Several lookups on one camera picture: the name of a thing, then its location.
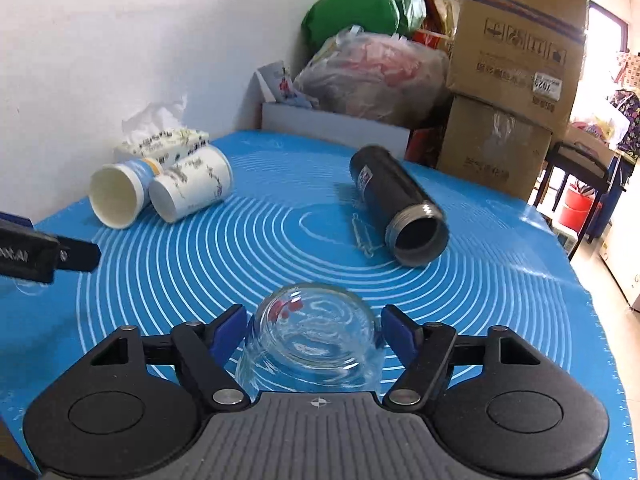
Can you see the large cardboard box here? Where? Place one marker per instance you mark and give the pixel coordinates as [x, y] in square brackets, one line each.
[520, 35]

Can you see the clear plastic bag red contents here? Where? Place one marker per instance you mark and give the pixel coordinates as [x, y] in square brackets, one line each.
[372, 77]

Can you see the black thermos cup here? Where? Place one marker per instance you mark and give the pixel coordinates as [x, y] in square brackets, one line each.
[397, 202]

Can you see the tissue pack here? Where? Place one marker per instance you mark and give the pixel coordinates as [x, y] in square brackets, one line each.
[157, 135]

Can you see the red bucket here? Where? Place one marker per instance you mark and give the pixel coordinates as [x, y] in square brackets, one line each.
[577, 205]

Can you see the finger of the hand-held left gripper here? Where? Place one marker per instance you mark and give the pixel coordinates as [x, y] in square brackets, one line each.
[79, 255]

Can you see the green plastic bag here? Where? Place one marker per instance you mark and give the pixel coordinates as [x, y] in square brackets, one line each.
[362, 7]

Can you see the taped cardboard box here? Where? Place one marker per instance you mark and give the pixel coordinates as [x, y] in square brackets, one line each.
[492, 147]

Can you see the blue silicone mat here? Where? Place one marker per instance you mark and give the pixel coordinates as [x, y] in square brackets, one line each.
[310, 240]

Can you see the clear glass cup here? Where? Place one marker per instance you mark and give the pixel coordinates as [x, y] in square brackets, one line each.
[312, 342]

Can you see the dark wooden chair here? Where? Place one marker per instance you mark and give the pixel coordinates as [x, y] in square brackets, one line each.
[582, 175]

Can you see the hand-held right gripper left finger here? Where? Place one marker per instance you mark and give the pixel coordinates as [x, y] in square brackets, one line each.
[231, 330]

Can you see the white paper cup blue band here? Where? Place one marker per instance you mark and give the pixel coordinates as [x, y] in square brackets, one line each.
[119, 191]

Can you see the white box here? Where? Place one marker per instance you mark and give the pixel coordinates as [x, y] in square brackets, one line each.
[332, 122]

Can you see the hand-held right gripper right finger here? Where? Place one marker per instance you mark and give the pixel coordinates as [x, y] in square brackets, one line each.
[397, 330]

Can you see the white paper cup ink print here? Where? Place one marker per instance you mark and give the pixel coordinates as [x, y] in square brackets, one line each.
[192, 182]

